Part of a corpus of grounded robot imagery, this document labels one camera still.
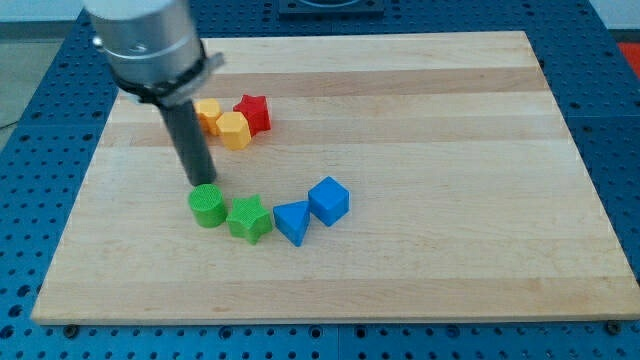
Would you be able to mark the green star block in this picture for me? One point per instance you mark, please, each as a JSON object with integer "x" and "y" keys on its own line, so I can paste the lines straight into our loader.
{"x": 249, "y": 219}

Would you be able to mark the green cylinder block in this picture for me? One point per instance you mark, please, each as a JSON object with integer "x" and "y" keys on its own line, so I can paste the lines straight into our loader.
{"x": 207, "y": 205}

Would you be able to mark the blue cube block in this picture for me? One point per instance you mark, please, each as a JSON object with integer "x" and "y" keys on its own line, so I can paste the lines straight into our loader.
{"x": 329, "y": 201}

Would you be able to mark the yellow block behind rod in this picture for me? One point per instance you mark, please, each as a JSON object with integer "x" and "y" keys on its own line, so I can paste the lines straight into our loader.
{"x": 208, "y": 111}

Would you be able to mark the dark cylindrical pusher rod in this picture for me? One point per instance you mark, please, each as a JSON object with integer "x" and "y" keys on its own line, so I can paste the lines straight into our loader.
{"x": 189, "y": 142}

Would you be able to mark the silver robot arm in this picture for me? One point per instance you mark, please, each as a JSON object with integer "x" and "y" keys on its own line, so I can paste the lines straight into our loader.
{"x": 153, "y": 48}

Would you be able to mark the blue triangle block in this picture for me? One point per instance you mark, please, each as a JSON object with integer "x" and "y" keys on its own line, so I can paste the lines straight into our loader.
{"x": 292, "y": 220}

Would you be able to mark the yellow hexagon block front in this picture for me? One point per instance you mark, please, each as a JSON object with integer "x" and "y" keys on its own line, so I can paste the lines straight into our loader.
{"x": 234, "y": 130}

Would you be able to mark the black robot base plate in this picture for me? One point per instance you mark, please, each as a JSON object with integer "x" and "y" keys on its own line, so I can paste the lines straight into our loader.
{"x": 299, "y": 8}

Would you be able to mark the red star block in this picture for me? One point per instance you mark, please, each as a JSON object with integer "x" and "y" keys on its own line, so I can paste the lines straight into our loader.
{"x": 255, "y": 110}

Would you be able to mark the wooden board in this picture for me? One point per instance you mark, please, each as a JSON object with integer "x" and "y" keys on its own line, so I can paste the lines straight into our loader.
{"x": 469, "y": 201}

